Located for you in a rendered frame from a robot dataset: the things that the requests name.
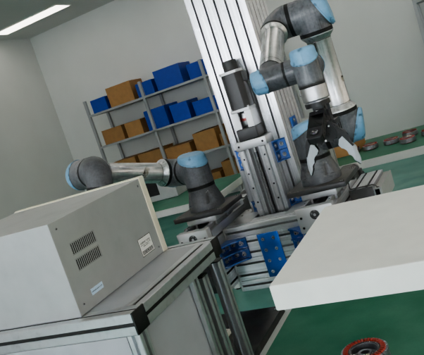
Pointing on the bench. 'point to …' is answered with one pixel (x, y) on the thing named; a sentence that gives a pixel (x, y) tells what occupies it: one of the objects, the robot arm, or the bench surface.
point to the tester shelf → (114, 304)
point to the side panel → (180, 328)
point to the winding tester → (63, 256)
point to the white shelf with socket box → (370, 249)
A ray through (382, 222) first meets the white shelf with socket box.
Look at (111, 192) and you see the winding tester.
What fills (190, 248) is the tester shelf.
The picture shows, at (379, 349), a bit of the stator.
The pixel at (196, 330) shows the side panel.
